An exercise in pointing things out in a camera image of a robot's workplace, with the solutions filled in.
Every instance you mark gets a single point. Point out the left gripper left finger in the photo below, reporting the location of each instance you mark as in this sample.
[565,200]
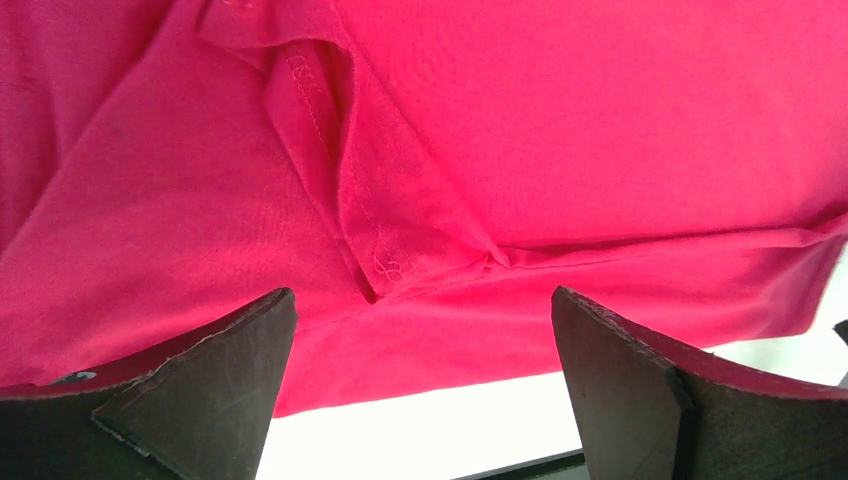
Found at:
[197,406]

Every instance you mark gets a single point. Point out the magenta t shirt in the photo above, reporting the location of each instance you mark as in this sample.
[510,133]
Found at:
[422,174]

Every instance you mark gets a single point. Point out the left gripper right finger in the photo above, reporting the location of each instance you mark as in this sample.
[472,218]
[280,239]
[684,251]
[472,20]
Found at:
[648,406]

